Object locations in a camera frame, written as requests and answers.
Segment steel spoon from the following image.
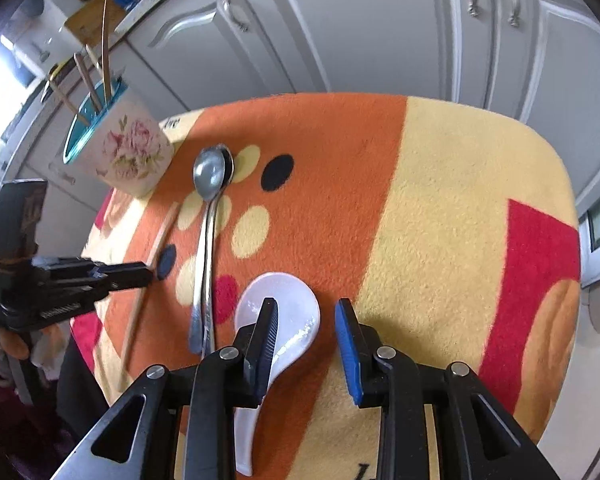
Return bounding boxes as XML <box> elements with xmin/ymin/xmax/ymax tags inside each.
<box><xmin>201</xmin><ymin>143</ymin><xmax>236</xmax><ymax>361</ymax></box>
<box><xmin>188</xmin><ymin>144</ymin><xmax>225</xmax><ymax>356</ymax></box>

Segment brown wooden chopstick pair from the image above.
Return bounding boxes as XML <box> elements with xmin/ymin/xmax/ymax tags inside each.
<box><xmin>100</xmin><ymin>0</ymin><xmax>112</xmax><ymax>106</ymax></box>

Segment reddish wooden chopstick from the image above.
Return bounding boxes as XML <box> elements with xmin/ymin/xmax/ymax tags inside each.
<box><xmin>73</xmin><ymin>52</ymin><xmax>102</xmax><ymax>113</ymax></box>

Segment wooden chopstick on towel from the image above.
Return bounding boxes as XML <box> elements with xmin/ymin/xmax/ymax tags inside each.
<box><xmin>119</xmin><ymin>200</ymin><xmax>182</xmax><ymax>373</ymax></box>

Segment floral cup teal interior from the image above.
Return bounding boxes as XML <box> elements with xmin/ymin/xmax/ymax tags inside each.
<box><xmin>62</xmin><ymin>78</ymin><xmax>174</xmax><ymax>197</ymax></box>

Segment orange yellow patterned towel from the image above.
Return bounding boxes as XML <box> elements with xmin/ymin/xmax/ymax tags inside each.
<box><xmin>73</xmin><ymin>93</ymin><xmax>580</xmax><ymax>479</ymax></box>

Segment light wooden chopstick left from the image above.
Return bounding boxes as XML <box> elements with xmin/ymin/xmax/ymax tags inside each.
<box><xmin>46</xmin><ymin>77</ymin><xmax>91</xmax><ymax>127</ymax></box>

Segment light bamboo chopstick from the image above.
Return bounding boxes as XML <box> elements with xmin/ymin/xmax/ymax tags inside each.
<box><xmin>84</xmin><ymin>44</ymin><xmax>102</xmax><ymax>79</ymax></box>

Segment white cabinet door centre-left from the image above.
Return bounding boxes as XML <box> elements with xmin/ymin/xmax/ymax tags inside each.
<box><xmin>126</xmin><ymin>0</ymin><xmax>294</xmax><ymax>110</ymax></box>

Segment wooden cutting board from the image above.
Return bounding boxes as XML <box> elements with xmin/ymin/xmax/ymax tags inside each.
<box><xmin>64</xmin><ymin>0</ymin><xmax>126</xmax><ymax>47</ymax></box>

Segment white cabinet door centre-right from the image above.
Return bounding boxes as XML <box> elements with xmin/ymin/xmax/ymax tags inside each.
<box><xmin>247</xmin><ymin>0</ymin><xmax>493</xmax><ymax>107</ymax></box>

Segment white cabinet door far right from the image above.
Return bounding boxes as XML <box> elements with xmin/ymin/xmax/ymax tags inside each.
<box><xmin>486</xmin><ymin>0</ymin><xmax>600</xmax><ymax>214</ymax></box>

